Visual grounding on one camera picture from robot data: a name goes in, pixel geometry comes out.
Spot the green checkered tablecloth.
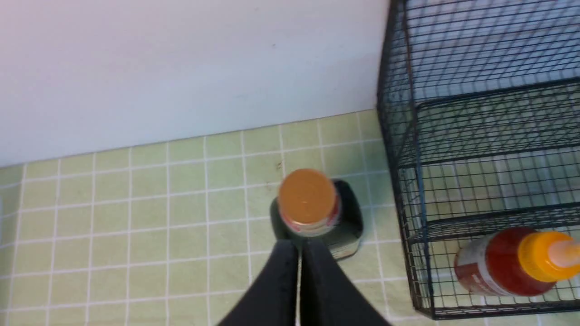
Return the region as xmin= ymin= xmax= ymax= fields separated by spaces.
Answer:
xmin=1 ymin=110 xmax=579 ymax=326

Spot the tall dark vinegar bottle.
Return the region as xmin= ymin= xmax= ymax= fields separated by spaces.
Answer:
xmin=270 ymin=168 xmax=364 ymax=260

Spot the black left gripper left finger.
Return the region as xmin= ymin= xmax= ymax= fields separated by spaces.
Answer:
xmin=219 ymin=240 xmax=299 ymax=326

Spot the black wire mesh rack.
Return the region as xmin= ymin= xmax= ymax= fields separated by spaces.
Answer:
xmin=377 ymin=0 xmax=580 ymax=320

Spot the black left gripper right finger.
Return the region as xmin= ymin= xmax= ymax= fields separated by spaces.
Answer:
xmin=301 ymin=239 xmax=390 ymax=326

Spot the red sauce bottle yellow cap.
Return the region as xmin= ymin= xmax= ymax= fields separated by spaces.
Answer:
xmin=454 ymin=227 xmax=580 ymax=297

